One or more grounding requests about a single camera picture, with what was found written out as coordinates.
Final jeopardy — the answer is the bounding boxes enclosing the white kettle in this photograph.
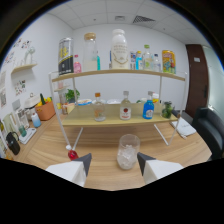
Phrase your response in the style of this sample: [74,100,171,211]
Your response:
[23,92,41,109]

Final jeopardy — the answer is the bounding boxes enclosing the clear bottle red label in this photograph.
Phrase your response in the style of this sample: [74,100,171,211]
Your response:
[119,90,132,121]

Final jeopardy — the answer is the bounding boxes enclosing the small clear bottle orange cap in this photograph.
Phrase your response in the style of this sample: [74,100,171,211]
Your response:
[93,92,107,122]

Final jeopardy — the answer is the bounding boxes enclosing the clear bottle green cap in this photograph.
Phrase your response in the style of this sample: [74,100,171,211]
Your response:
[142,44,153,71]

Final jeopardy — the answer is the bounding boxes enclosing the blue bottle yellow cap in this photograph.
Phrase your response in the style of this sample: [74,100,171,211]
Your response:
[135,50,143,70]

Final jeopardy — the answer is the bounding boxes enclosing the light blue bottle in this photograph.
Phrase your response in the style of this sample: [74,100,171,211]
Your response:
[30,112,42,129]

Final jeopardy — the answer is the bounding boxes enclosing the blue rimmed bowl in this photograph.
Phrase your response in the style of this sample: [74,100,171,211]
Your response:
[76,98,93,106]

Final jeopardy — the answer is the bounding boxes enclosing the clear bottle blue cap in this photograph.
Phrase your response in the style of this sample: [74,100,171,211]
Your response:
[152,53,162,73]

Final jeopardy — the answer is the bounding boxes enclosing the wooden wall shelf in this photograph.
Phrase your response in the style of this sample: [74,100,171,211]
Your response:
[10,63,38,75]

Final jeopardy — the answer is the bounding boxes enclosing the ceiling air vent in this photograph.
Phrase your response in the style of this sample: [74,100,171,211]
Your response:
[132,14,157,24]

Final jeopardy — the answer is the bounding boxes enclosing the small red liquid bottle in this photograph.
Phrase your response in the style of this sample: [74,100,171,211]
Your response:
[65,144,80,162]

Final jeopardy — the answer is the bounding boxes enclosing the square ceiling fixture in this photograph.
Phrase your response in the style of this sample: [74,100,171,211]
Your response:
[114,14,127,22]

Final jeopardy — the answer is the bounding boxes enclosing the black and yellow can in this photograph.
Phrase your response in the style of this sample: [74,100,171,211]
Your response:
[57,37,74,76]

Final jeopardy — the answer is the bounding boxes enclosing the orange yellow drink can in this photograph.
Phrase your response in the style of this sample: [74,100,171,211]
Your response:
[161,49,177,75]

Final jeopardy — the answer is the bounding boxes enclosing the white scale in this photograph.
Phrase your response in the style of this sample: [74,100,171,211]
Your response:
[18,127,37,145]

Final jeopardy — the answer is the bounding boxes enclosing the black chair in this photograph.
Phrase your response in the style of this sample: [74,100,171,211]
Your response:
[191,106,224,161]

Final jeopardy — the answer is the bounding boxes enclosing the glass jar wooden lid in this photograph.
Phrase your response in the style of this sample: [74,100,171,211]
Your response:
[82,32,99,72]

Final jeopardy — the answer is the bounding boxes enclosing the blue liquid bottle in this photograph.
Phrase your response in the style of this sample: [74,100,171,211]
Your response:
[142,90,155,120]

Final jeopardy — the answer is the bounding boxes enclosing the clear glass with ice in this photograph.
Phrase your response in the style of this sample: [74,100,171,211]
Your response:
[116,133,141,170]

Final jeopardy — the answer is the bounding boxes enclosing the orange basket with fruit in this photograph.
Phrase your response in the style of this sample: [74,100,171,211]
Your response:
[34,93,56,122]

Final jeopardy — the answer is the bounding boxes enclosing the large white bottle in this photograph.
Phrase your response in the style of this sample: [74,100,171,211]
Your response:
[110,28,130,70]

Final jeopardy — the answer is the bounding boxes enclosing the small pink bottle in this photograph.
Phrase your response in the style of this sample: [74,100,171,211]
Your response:
[73,54,83,74]

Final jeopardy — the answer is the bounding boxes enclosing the white printed paper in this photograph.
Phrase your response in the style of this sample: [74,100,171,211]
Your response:
[170,116,198,139]

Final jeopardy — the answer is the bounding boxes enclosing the white bowl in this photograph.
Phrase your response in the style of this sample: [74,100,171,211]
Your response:
[106,98,122,105]

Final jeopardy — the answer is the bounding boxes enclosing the black bag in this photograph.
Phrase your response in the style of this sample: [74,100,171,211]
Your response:
[5,131,21,156]

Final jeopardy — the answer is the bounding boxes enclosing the white bottle yellow label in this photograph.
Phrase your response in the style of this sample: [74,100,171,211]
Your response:
[151,92,160,104]

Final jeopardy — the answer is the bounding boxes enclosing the two-tier wooden shelf rack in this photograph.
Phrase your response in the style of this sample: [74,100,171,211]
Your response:
[48,68,188,149]

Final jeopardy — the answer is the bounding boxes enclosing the green potted plant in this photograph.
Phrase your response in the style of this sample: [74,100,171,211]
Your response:
[64,88,81,104]

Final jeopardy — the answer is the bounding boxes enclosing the brown door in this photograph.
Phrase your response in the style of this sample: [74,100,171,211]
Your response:
[184,43,209,118]

